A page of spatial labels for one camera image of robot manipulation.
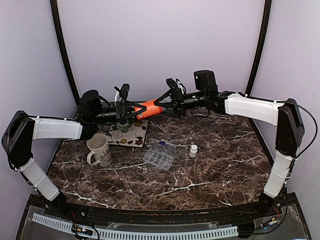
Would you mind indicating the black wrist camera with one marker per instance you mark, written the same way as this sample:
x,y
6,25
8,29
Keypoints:
x,y
205,79
90,103

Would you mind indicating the beige printed ceramic mug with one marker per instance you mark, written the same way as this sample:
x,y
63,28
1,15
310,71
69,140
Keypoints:
x,y
99,150

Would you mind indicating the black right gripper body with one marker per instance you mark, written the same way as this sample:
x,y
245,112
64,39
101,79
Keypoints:
x,y
189,102

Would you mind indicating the square floral ceramic plate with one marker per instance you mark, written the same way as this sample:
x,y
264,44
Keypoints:
x,y
135,136

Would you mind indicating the white slotted cable duct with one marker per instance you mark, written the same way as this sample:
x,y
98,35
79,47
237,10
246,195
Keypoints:
x,y
126,231

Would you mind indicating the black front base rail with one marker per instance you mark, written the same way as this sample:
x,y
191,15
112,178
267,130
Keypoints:
x,y
97,213

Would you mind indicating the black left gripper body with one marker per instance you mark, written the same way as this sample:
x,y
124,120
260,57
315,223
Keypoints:
x,y
118,116

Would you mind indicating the black left frame post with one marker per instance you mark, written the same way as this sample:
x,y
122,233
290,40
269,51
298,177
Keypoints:
x,y
63,50

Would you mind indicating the black right frame post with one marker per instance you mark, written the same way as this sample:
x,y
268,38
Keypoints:
x,y
260,46

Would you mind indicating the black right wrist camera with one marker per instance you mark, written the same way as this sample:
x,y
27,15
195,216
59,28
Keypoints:
x,y
205,79

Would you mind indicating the small white pill bottle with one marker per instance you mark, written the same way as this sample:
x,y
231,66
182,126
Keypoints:
x,y
193,151

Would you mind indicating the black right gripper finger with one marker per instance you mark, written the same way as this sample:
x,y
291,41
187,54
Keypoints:
x,y
170,111
168,98

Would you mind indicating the black frame post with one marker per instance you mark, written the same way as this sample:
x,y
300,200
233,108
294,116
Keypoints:
x,y
260,46
63,50

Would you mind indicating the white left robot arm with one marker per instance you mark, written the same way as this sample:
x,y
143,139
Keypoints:
x,y
23,129

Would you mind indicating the teal striped ceramic bowl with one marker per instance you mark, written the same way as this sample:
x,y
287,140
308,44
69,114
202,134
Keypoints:
x,y
123,127

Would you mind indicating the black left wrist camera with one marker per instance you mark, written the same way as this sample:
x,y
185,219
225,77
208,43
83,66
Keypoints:
x,y
90,103

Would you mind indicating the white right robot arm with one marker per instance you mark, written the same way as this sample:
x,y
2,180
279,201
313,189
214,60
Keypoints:
x,y
284,115

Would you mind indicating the clear plastic pill organizer box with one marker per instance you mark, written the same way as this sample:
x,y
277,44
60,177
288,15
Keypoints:
x,y
160,154

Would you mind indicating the orange bottle with grey lid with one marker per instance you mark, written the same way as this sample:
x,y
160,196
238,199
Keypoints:
x,y
151,109

